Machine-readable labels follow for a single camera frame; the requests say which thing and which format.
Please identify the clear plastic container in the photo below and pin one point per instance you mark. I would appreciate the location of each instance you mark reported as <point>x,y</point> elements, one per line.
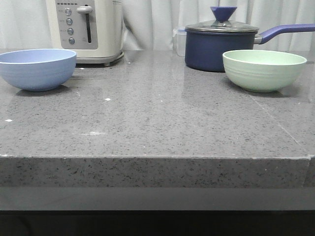
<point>179,41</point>

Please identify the cream toaster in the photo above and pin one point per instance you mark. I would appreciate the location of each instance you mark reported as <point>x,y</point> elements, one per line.
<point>91,28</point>

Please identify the green bowl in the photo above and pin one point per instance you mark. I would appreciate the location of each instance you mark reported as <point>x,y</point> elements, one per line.
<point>261,70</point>

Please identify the white curtain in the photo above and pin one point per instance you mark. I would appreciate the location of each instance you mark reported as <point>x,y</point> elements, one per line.
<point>149,24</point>

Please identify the blue bowl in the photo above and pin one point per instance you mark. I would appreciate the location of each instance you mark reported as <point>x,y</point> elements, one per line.
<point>37,69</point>

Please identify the dark blue saucepan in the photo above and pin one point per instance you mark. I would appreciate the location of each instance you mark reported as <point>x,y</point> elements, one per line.
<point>204,50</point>

